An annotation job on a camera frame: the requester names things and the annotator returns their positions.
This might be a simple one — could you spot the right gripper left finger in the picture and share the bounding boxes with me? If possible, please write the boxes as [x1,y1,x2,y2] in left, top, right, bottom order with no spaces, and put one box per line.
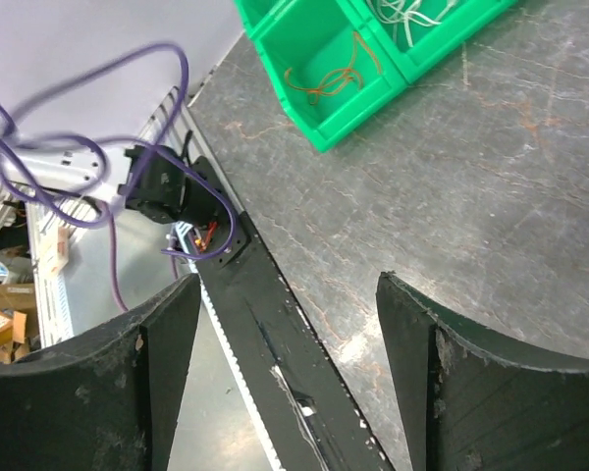
[0,275,201,470]

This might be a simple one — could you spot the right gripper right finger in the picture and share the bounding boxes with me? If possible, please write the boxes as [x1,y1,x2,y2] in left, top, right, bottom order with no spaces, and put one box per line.
[376,272,589,470]

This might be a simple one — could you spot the thin purple cable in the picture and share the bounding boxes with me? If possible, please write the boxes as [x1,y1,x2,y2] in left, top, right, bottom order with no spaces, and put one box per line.
[0,41,239,258]

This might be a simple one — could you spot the orange cable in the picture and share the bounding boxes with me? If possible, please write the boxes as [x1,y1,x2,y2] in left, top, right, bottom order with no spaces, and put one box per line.
[283,30,384,106]

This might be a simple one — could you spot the white cable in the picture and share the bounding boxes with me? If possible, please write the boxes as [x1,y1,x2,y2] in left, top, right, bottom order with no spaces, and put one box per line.
[362,0,462,50]

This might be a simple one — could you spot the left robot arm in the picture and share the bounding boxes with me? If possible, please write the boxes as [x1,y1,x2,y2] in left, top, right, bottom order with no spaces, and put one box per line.
[0,144,232,227]

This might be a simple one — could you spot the green compartment bin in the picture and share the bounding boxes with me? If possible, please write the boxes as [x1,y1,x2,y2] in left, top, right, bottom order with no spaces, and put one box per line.
[235,0,512,152]

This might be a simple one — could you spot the slotted cable duct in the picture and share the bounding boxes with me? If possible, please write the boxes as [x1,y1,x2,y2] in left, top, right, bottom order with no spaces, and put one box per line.
[27,204,281,470]

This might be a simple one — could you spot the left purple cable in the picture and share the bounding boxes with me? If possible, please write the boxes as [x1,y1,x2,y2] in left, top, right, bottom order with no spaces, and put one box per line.
[97,200,131,313]

